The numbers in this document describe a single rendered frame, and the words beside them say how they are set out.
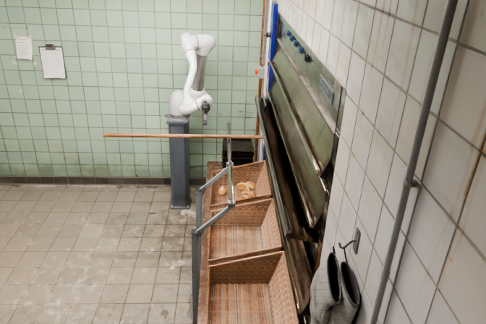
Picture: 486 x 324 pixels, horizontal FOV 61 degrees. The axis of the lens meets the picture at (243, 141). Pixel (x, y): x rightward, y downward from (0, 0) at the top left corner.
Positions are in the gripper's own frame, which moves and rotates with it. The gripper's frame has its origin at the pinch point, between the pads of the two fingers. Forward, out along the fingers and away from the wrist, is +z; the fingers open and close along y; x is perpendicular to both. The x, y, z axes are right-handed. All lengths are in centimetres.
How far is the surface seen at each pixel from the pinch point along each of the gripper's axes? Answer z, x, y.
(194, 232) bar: 95, 3, 38
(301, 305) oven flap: 151, -53, 39
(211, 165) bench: -58, -4, 76
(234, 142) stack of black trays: -50, -26, 46
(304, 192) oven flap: 129, -53, -13
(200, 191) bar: 48, 1, 39
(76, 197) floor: -87, 143, 134
